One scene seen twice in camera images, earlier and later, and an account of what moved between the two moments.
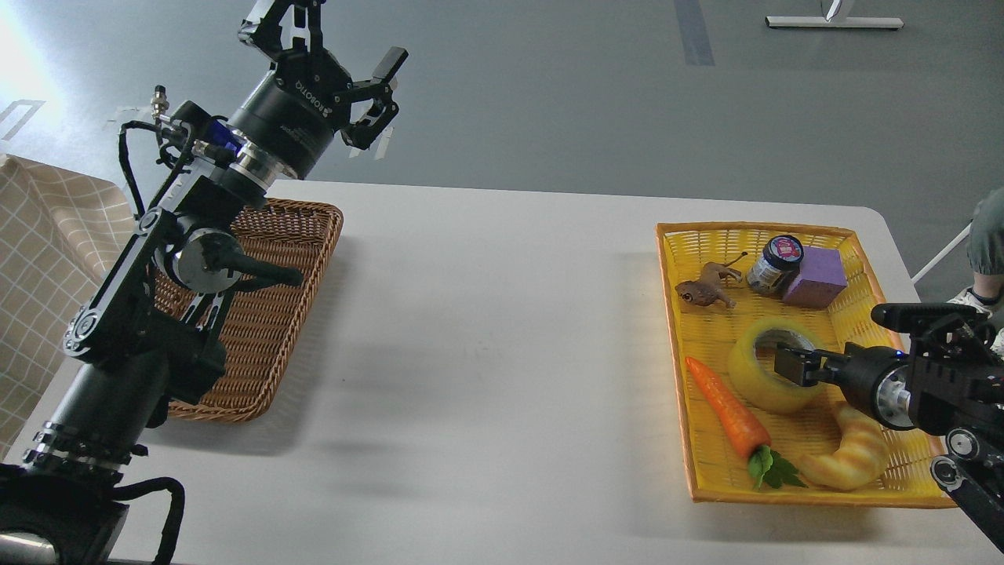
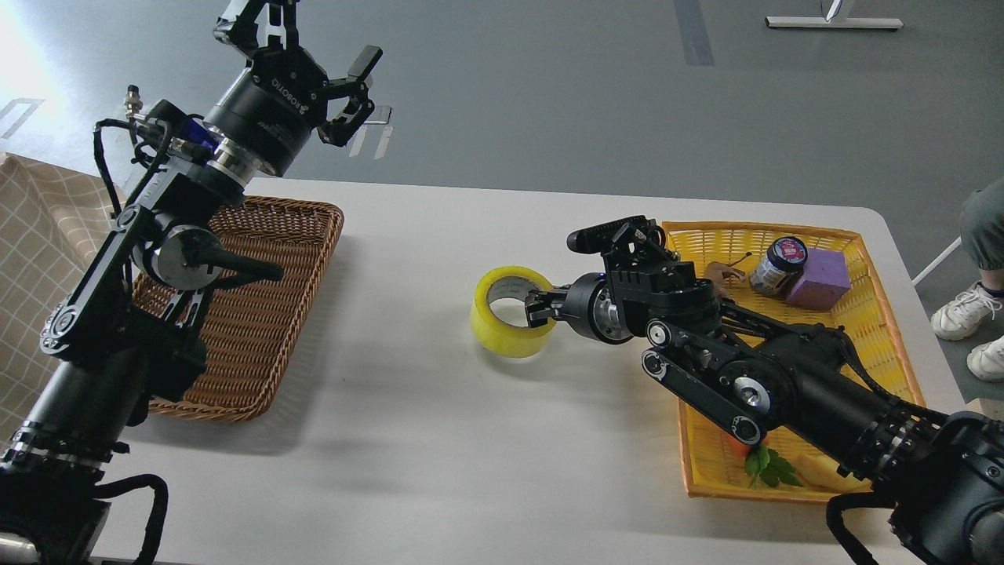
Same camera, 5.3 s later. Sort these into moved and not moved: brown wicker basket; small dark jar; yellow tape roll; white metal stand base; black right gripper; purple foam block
Moved: black right gripper; yellow tape roll
Not moved: brown wicker basket; white metal stand base; small dark jar; purple foam block
